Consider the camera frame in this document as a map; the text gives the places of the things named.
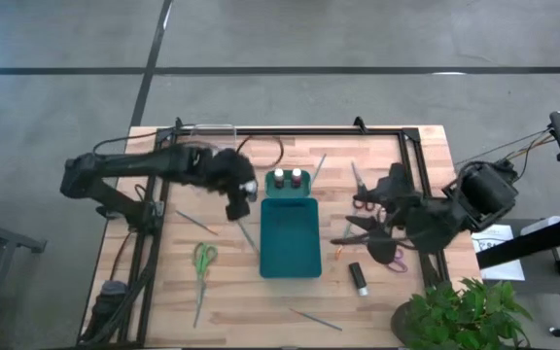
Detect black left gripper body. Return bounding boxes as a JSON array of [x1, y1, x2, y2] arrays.
[[201, 147, 257, 224]]

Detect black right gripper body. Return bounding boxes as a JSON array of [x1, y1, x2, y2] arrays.
[[395, 192, 457, 255]]

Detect red-handled scissors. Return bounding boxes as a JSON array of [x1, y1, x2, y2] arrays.
[[349, 161, 377, 214]]

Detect black paint bottle white cap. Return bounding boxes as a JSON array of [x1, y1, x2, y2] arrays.
[[348, 261, 370, 298]]

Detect green-handled scissors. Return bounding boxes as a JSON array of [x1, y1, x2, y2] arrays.
[[192, 241, 220, 330]]

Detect small teal plastic bin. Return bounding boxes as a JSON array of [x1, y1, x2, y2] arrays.
[[263, 168, 313, 199]]

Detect large blue plastic bin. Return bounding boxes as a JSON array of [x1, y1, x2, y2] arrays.
[[259, 196, 324, 280]]

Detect clear plastic container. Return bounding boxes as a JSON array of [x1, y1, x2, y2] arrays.
[[190, 123, 238, 153]]

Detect white paper sheet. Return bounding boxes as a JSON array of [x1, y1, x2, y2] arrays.
[[469, 222, 527, 282]]

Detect black plant pot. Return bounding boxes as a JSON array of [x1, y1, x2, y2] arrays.
[[389, 300, 420, 347]]

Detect green leafy plant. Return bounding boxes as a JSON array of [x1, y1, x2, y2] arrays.
[[399, 276, 534, 350]]

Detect white box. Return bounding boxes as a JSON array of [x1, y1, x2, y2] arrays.
[[519, 215, 560, 238]]

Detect black aluminium rig frame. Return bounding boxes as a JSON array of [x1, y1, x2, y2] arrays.
[[114, 116, 451, 347]]

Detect right arm cables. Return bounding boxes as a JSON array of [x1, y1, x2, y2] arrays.
[[454, 125, 556, 169]]

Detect orange-brown cable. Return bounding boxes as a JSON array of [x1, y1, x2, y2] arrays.
[[108, 230, 136, 283]]

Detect black cable bundle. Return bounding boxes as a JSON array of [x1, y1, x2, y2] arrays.
[[81, 262, 158, 345]]

